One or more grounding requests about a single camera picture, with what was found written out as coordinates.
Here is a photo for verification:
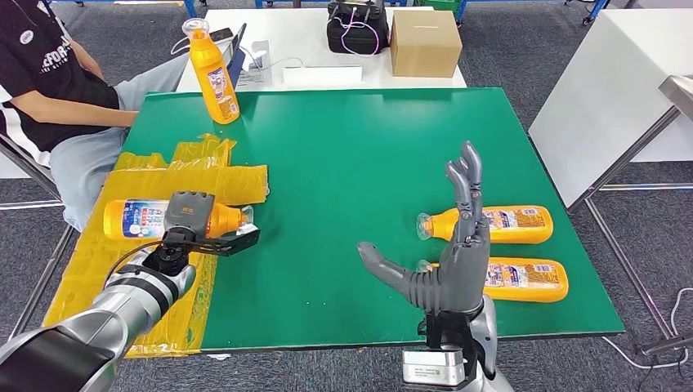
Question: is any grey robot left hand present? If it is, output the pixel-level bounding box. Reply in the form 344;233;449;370
162;190;217;242

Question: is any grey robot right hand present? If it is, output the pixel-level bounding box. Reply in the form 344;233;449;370
355;140;492;316

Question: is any orange detergent bottle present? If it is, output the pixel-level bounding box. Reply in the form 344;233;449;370
102;198;256;242
181;17;241;126
417;257;570;304
415;205;554;245

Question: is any yellow taped cardboard sheet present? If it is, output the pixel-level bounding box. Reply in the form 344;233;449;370
42;134;270;359

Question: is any white paper stand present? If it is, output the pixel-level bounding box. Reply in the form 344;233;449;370
235;40;274;89

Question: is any tablet with blue cover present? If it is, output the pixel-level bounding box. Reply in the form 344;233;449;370
225;23;248;89

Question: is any green table board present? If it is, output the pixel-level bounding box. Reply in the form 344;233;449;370
123;87;626;352

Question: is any white flat box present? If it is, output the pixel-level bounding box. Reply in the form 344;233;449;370
282;65;364;88

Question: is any person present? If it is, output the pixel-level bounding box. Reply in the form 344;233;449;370
0;0;190;234

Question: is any white panel table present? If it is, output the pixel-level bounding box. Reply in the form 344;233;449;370
528;9;693;210

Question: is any black carry case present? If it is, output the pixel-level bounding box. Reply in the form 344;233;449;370
326;0;390;56

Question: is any brown cardboard box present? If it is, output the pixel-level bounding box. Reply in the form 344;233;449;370
389;9;463;79

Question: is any green plastic crate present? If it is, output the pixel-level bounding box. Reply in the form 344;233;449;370
414;0;466;13

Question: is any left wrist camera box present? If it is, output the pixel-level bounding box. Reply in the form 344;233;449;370
186;220;261;259

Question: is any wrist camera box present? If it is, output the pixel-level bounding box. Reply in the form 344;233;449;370
186;220;261;259
401;349;467;389

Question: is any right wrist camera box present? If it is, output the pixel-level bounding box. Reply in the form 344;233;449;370
401;349;467;389

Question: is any grey metal chair frame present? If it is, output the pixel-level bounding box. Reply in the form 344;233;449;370
0;132;77;342

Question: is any white floor cable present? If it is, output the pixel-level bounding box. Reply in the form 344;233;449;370
602;287;693;372

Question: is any grey metal table frame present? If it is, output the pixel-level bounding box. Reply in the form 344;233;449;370
568;105;693;359

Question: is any blue metal rack frame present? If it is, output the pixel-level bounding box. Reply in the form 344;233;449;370
254;0;409;11

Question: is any pink white cable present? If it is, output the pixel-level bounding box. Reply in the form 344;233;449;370
333;7;382;57

